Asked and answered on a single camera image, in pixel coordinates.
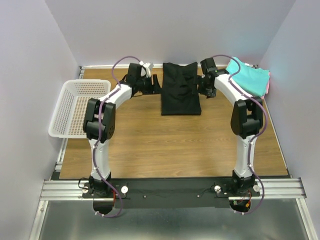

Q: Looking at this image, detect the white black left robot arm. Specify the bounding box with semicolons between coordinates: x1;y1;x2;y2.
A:
83;61;154;196

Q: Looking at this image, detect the black t shirt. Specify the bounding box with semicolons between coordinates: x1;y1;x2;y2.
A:
161;62;202;116

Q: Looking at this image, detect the aluminium frame rail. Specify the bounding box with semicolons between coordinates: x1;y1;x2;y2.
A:
40;178;307;201

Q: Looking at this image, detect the white plastic laundry basket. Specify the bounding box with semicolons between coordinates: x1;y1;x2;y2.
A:
48;79;111;139

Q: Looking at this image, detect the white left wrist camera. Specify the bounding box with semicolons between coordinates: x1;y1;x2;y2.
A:
139;61;154;78

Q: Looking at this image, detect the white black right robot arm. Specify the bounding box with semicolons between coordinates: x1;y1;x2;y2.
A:
197;57;267;198

